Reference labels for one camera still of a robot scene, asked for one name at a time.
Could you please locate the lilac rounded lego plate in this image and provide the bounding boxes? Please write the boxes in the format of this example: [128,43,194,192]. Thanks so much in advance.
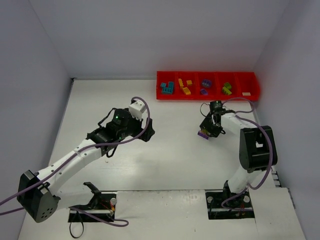
[200,89,208,96]

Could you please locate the lime green small lego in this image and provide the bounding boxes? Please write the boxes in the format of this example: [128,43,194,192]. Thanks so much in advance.
[222,86,232,96]

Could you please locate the purple curved lego brick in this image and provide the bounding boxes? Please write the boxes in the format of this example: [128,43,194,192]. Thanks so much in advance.
[201,79,212,88]

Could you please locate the teal rounded lego brick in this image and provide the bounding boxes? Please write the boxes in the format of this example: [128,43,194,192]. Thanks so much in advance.
[161,87,173,95]

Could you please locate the light blue lego brick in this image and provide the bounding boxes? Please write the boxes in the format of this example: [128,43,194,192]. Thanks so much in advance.
[167,81,174,90]

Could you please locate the yellow face lego brick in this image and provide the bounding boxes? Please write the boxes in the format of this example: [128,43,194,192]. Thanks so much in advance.
[182,87,191,96]

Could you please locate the lime green lego brick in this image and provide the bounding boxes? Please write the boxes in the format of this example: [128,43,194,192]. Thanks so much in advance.
[224,82,232,90]

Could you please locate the small orange lego brick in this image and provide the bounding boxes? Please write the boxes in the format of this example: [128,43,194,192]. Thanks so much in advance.
[186,80,193,86]

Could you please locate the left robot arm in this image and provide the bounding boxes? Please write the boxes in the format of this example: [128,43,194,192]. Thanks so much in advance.
[17,102,155,223]

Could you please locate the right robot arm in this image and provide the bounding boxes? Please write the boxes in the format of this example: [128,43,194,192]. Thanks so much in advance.
[198,100,278,194]

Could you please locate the red divided sorting bin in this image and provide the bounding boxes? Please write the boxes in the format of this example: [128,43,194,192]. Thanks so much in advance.
[156,71,261,102]

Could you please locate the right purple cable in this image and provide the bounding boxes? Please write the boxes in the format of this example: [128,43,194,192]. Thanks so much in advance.
[221,97,276,210]

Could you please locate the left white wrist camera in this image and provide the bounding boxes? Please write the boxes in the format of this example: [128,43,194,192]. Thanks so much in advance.
[128,99,146,122]

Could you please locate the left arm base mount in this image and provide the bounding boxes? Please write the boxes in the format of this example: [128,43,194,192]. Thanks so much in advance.
[67,182,117,223]

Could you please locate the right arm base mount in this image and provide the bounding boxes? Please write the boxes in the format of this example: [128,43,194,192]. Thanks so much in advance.
[205,190,255,220]

